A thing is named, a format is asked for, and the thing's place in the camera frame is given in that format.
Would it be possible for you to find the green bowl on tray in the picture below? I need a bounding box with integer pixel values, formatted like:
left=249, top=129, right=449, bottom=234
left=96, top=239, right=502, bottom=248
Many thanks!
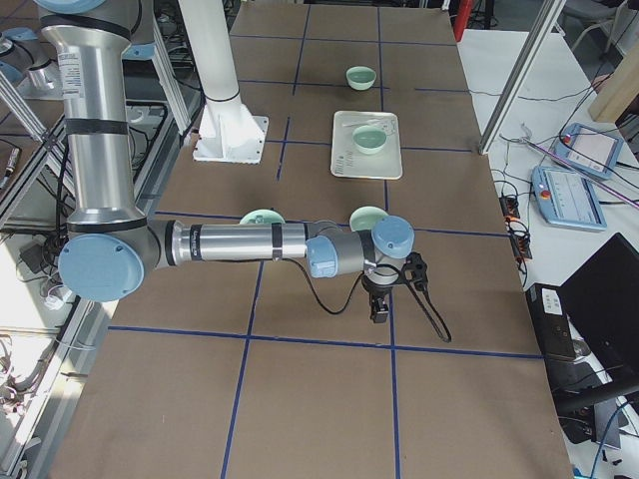
left=351, top=125, right=387, bottom=155

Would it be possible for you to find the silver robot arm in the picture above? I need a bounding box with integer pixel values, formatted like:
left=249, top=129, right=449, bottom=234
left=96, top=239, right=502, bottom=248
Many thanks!
left=39, top=1, right=424, bottom=323

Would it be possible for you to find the green bowl with ice cubes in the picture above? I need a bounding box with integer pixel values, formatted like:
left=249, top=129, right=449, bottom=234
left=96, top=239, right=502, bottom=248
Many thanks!
left=240, top=209, right=286, bottom=225

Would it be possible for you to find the white bear tray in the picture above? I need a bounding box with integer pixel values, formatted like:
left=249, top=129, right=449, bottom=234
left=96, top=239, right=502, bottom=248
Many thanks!
left=330, top=111, right=403, bottom=180

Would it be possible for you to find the aluminium frame post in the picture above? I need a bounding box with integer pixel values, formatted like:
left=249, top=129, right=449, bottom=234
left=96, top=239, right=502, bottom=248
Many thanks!
left=478, top=0, right=566, bottom=155

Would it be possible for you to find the white plastic spoon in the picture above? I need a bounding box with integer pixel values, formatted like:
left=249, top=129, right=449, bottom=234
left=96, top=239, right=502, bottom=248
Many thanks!
left=342, top=119, right=381, bottom=127

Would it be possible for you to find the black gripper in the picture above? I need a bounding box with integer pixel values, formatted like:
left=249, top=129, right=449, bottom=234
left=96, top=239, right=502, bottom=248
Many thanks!
left=361, top=264, right=398, bottom=323

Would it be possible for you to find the wooden board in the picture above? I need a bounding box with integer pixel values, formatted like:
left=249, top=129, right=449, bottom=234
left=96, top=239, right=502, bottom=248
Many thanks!
left=588, top=44, right=639, bottom=123

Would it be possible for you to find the black computer box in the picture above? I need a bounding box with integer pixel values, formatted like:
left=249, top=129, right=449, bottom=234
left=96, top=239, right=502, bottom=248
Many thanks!
left=525, top=283, right=576, bottom=362

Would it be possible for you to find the black laptop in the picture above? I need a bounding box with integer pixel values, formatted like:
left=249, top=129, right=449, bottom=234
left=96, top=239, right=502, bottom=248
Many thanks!
left=555, top=233, right=638, bottom=414

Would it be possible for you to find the far blue teach pendant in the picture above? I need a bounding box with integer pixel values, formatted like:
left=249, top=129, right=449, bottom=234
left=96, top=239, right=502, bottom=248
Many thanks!
left=553, top=123, right=622, bottom=180

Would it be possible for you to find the black camera cable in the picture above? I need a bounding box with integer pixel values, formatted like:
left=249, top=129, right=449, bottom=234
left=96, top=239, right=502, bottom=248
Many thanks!
left=294, top=256, right=453, bottom=344

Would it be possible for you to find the blue teach pendant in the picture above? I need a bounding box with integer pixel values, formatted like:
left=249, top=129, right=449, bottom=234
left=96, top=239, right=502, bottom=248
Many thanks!
left=531, top=166, right=607, bottom=232
left=553, top=123, right=622, bottom=180

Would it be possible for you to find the near blue teach pendant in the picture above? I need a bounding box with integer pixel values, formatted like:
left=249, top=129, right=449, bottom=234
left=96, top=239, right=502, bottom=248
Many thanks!
left=531, top=166, right=607, bottom=232

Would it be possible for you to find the white camera post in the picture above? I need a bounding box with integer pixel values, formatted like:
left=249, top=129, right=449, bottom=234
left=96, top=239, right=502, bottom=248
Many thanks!
left=179, top=0, right=269, bottom=165

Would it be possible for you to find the black power strip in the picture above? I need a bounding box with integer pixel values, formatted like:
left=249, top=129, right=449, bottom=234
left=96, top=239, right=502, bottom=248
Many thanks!
left=499, top=195, right=532, bottom=262

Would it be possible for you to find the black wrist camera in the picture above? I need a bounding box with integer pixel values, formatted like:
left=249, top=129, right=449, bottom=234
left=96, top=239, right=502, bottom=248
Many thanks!
left=402, top=251, right=428, bottom=292

